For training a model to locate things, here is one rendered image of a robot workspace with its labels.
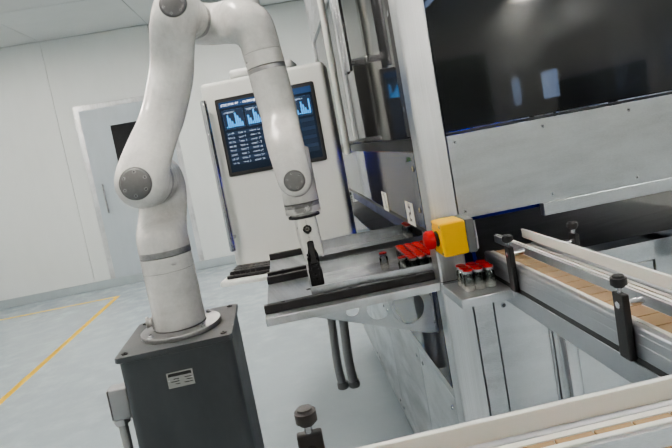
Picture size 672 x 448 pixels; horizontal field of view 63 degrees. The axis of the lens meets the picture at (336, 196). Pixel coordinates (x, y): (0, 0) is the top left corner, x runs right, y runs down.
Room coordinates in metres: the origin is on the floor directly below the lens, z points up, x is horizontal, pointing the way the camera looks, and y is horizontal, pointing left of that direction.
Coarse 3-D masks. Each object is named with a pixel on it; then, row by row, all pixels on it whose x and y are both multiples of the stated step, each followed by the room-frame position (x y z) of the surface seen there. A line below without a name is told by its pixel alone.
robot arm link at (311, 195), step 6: (306, 150) 1.29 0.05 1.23; (312, 168) 1.31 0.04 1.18; (312, 174) 1.29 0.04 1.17; (312, 180) 1.28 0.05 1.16; (312, 186) 1.28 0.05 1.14; (282, 192) 1.29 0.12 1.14; (306, 192) 1.27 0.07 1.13; (312, 192) 1.29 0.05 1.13; (288, 198) 1.28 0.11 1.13; (294, 198) 1.27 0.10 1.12; (300, 198) 1.27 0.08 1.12; (306, 198) 1.27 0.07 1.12; (312, 198) 1.28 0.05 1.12; (318, 198) 1.31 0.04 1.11; (288, 204) 1.28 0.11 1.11; (294, 204) 1.27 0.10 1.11
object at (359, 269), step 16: (352, 256) 1.52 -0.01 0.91; (368, 256) 1.52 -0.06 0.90; (336, 272) 1.49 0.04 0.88; (352, 272) 1.46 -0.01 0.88; (368, 272) 1.43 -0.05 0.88; (384, 272) 1.27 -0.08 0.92; (400, 272) 1.27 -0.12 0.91; (416, 272) 1.27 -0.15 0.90; (320, 288) 1.25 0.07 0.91; (336, 288) 1.26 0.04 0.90
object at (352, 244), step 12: (384, 228) 1.87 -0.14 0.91; (396, 228) 1.87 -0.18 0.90; (324, 240) 1.85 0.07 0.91; (336, 240) 1.86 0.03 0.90; (348, 240) 1.86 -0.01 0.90; (360, 240) 1.86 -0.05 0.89; (372, 240) 1.86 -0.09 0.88; (384, 240) 1.82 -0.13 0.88; (396, 240) 1.62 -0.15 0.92; (408, 240) 1.62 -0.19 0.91; (324, 252) 1.80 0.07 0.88; (336, 252) 1.60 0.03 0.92; (348, 252) 1.60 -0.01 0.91; (360, 252) 1.60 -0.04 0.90
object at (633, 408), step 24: (648, 384) 0.48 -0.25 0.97; (312, 408) 0.50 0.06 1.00; (528, 408) 0.48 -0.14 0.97; (552, 408) 0.47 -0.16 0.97; (576, 408) 0.47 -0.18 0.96; (600, 408) 0.48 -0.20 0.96; (624, 408) 0.48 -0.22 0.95; (648, 408) 0.50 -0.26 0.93; (312, 432) 0.49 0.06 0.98; (432, 432) 0.46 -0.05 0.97; (456, 432) 0.46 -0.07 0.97; (480, 432) 0.47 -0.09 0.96; (504, 432) 0.47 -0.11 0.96; (528, 432) 0.50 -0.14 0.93; (552, 432) 0.49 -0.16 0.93; (576, 432) 0.49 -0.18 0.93; (600, 432) 0.48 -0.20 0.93; (624, 432) 0.42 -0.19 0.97; (648, 432) 0.41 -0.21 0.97
